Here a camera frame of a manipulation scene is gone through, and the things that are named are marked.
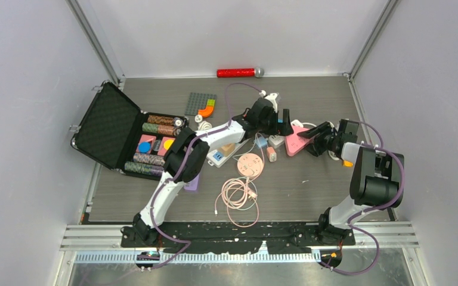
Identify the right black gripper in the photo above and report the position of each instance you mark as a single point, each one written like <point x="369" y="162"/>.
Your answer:
<point x="316" y="149"/>

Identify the red glitter microphone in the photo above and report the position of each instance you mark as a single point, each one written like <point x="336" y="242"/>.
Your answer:
<point x="244" y="72"/>

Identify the purple power strip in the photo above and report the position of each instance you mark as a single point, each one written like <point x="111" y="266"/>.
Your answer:
<point x="193" y="185"/>

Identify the light blue charger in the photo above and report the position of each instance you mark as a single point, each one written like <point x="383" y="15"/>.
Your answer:
<point x="261" y="142"/>

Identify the white USB power strip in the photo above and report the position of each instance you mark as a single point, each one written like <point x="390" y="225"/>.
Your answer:
<point x="276" y="141"/>

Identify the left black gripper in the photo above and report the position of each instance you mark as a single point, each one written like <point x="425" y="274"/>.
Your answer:
<point x="285" y="128"/>

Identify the grey lego baseplate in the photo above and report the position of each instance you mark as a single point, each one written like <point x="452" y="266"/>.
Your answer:
<point x="197" y="101"/>

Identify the pink triangular power strip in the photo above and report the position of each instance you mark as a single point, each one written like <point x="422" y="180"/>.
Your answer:
<point x="295" y="143"/>

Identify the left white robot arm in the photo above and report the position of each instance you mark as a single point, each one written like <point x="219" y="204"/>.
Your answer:
<point x="185" y="159"/>

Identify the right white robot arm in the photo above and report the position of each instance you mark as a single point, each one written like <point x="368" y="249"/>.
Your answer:
<point x="376" y="183"/>

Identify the beige cube adapter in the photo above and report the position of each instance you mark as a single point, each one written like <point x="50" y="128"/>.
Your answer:
<point x="226" y="150"/>

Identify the salmon pink charger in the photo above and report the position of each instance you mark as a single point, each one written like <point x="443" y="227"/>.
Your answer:
<point x="271" y="154"/>

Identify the white multicolour power strip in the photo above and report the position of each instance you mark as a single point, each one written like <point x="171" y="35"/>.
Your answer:
<point x="217" y="158"/>

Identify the pink round power socket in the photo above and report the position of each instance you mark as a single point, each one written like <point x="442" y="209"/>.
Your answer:
<point x="250" y="165"/>

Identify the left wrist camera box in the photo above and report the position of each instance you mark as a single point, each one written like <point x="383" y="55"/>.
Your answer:
<point x="274" y="98"/>

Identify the orange curved lego piece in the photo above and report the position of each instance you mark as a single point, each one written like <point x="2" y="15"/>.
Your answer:
<point x="206" y="112"/>

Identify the orange small object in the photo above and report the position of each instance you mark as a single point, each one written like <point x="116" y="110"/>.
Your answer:
<point x="347" y="163"/>

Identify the black poker chip case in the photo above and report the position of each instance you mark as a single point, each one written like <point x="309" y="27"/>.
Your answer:
<point x="122" y="137"/>

